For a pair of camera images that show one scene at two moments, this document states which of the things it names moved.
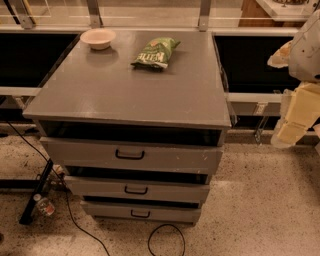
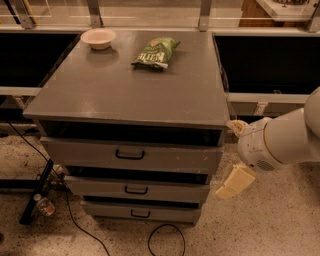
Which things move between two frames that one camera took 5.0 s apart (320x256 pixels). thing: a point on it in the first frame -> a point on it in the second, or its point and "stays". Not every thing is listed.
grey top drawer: (200, 153) stays
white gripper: (306, 53) -> (256, 145)
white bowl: (98, 38) stays
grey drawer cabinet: (134, 121) stays
